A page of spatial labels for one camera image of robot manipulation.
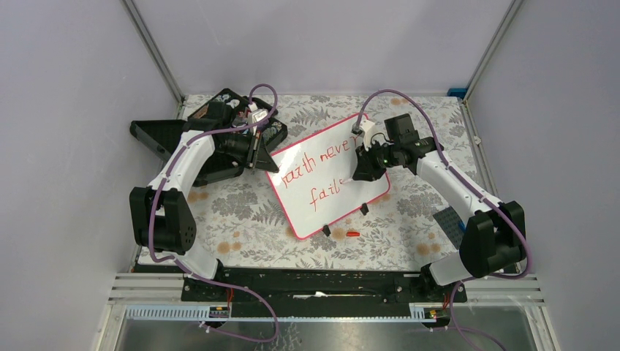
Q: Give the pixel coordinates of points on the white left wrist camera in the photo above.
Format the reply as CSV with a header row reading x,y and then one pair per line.
x,y
255,115

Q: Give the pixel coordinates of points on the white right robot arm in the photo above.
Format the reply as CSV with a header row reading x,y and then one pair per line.
x,y
494,230

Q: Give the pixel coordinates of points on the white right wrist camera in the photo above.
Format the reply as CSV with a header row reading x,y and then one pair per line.
x,y
364,133

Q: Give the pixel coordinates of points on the black open parts case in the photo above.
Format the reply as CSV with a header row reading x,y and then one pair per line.
x,y
198,140

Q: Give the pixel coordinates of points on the pink framed whiteboard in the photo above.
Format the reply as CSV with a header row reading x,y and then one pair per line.
x,y
308,185

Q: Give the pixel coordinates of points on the dark grey lego baseplate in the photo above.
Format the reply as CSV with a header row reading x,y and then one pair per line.
x,y
448,221

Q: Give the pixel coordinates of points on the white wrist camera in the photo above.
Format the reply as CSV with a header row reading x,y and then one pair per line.
x,y
364,133
255,115

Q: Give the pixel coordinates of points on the blue block in corner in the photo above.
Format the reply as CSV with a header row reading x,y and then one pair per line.
x,y
459,93

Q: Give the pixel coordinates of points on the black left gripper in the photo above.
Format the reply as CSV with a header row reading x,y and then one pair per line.
x,y
258,156

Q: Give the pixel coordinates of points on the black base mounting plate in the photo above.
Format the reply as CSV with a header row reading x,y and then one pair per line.
x,y
315,293

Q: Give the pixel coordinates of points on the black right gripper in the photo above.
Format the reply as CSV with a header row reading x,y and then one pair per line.
x,y
365,170

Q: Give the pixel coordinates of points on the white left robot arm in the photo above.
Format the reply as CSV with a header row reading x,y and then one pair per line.
x,y
163,223

